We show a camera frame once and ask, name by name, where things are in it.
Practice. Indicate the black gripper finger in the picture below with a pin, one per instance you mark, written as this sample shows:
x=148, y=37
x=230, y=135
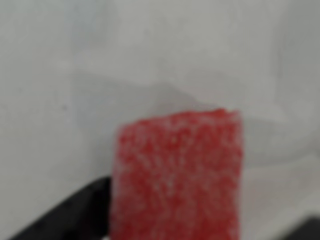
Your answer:
x=70, y=215
x=307, y=230

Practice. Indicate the red sugar-coated cube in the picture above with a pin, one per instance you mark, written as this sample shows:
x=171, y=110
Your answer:
x=177, y=175

